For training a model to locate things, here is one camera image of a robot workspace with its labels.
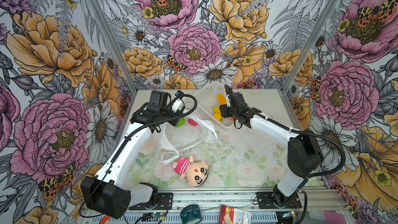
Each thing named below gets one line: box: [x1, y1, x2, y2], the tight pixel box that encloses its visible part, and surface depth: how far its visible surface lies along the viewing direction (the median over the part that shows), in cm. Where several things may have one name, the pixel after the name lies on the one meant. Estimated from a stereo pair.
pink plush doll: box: [172, 155, 209, 188], surface depth 79 cm
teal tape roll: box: [180, 204, 203, 224], surface depth 66 cm
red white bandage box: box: [218, 204, 252, 224], surface depth 69 cm
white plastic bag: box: [155, 111, 219, 164], surface depth 94 cm
